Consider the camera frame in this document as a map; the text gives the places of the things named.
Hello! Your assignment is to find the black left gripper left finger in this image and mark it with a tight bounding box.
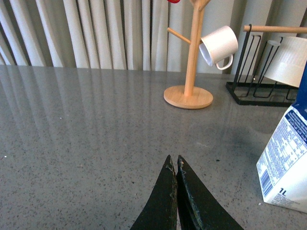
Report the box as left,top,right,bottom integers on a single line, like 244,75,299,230
131,155,177,230

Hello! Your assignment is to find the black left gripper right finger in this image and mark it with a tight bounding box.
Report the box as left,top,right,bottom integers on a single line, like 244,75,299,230
177,155,243,230

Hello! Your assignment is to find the blue white milk carton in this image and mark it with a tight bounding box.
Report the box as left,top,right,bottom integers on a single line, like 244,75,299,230
256,70,307,213

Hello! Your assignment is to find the cream ribbed cup left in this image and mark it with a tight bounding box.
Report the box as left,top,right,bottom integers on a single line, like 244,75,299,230
264,36,307,88

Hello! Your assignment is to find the wooden mug tree stand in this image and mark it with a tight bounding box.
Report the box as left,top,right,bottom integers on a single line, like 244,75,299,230
164,0,213,110

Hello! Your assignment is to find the small white hanging mug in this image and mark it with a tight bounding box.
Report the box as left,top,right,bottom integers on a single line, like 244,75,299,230
199,26,238,70

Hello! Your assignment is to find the white pleated curtain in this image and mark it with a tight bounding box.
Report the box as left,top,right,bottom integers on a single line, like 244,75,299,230
0,0,193,72

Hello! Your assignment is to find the red object on tree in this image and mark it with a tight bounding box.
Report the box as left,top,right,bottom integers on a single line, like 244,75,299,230
167,0,180,4

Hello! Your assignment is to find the black wire cup rack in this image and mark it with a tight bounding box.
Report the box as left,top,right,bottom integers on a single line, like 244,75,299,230
226,24,307,107

